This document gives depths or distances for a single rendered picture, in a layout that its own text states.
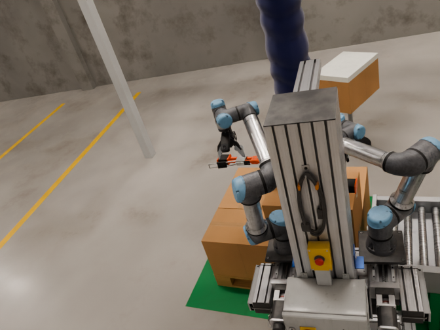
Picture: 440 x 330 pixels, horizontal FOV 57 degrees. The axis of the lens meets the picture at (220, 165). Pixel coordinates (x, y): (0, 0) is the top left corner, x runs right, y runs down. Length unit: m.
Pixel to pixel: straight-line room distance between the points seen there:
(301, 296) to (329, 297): 0.12
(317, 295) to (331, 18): 6.40
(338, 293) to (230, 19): 6.69
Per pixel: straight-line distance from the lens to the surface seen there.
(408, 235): 3.05
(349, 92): 4.22
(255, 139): 1.94
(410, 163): 1.83
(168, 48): 8.60
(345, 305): 1.83
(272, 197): 2.84
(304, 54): 2.31
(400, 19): 7.87
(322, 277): 1.85
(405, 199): 2.13
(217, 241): 3.22
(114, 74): 5.34
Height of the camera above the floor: 2.70
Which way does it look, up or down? 32 degrees down
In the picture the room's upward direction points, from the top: 17 degrees counter-clockwise
